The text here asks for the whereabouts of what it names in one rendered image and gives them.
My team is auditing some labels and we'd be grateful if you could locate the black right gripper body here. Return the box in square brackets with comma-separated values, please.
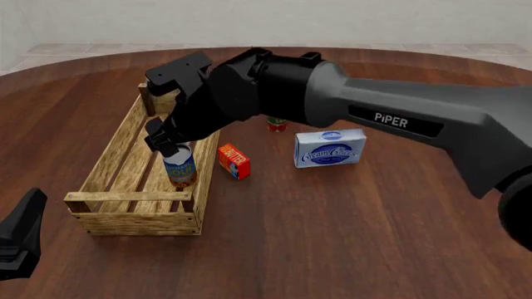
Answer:
[163, 79, 222, 145]

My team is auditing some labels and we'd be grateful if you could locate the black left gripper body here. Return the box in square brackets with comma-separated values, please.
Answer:
[0, 239, 42, 281]

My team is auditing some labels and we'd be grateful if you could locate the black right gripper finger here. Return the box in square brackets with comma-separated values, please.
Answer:
[143, 119, 170, 153]
[160, 141, 181, 158]

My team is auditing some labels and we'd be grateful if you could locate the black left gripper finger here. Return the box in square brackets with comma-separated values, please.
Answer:
[0, 187, 48, 254]

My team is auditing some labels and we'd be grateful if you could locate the alphabet soup can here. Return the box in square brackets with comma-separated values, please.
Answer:
[162, 143, 199, 189]

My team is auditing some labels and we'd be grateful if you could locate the wooden slat tray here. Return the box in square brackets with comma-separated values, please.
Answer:
[63, 82, 222, 237]

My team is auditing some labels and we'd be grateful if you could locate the black flat plate on stalk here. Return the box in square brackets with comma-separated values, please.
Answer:
[145, 51, 214, 96]

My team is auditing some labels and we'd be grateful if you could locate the red butter box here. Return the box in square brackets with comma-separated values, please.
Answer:
[216, 142, 252, 181]

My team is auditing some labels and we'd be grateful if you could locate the red tomato sauce can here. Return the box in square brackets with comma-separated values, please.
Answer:
[267, 116, 288, 134]

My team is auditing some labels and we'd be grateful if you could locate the white blue cream cheese box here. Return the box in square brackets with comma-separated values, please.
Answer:
[293, 128, 367, 169]

